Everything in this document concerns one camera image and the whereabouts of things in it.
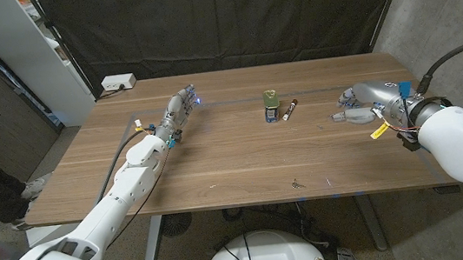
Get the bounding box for grey sneaker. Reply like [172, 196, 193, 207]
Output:
[17, 177, 50, 202]
[9, 217, 30, 233]

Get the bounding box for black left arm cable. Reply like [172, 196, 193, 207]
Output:
[87, 128, 162, 206]

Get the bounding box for black backdrop curtain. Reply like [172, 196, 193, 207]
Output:
[30, 0, 420, 104]

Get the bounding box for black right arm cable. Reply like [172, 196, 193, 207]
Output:
[410, 35, 463, 97]

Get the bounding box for white power strip box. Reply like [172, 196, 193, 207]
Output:
[100, 72, 138, 93]

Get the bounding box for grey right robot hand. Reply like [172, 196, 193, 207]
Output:
[326, 74, 428, 137]

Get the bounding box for white table leg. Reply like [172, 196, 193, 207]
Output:
[137, 215, 169, 260]
[354, 192, 390, 254]

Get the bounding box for medicine bottle with green cap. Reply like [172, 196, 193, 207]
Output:
[261, 89, 283, 124]

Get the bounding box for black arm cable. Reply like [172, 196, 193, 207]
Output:
[87, 128, 162, 206]
[410, 35, 463, 97]

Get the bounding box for white robot torso base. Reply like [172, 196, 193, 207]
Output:
[199, 223, 329, 260]

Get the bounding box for round black floor fan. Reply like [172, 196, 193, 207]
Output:
[158, 211, 195, 239]

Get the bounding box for white shelf cabinet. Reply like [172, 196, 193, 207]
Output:
[0, 0, 100, 136]

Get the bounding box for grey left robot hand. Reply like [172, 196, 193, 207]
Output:
[149, 83, 207, 149]

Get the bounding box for brown marker pen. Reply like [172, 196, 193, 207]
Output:
[280, 98, 301, 123]

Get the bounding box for black backdrop stand pole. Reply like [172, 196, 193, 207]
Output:
[26, 0, 100, 105]
[362, 0, 422, 53]

